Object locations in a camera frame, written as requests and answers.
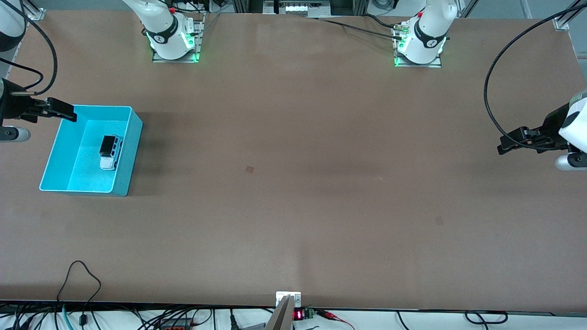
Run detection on red clip wires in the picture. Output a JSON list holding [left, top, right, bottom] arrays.
[[316, 309, 356, 330]]

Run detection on short thick black cable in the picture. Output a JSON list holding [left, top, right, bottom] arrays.
[[361, 13, 404, 31]]

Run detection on black cable bundle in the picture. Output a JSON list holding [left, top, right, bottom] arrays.
[[173, 0, 230, 14]]

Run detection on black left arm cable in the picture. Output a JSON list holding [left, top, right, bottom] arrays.
[[483, 5, 587, 152]]

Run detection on long thin black cable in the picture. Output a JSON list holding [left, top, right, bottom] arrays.
[[298, 16, 403, 40]]

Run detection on thin black looped cable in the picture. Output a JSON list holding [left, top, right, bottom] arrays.
[[56, 260, 102, 327]]

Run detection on metal unit with white lights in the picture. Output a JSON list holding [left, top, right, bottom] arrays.
[[263, 0, 332, 18]]

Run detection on upright aluminium frame post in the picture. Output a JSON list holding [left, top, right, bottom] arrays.
[[454, 0, 480, 18]]

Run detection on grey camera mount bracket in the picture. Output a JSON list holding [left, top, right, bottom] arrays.
[[264, 291, 302, 330]]

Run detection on teal plastic bin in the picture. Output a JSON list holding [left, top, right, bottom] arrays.
[[39, 105, 144, 198]]

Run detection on coiled black cable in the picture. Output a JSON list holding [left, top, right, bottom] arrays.
[[465, 310, 509, 325]]

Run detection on diagonal aluminium profile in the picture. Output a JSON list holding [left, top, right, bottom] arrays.
[[557, 0, 587, 22]]

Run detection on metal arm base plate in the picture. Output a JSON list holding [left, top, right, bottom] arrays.
[[152, 14, 205, 63], [393, 23, 443, 68]]

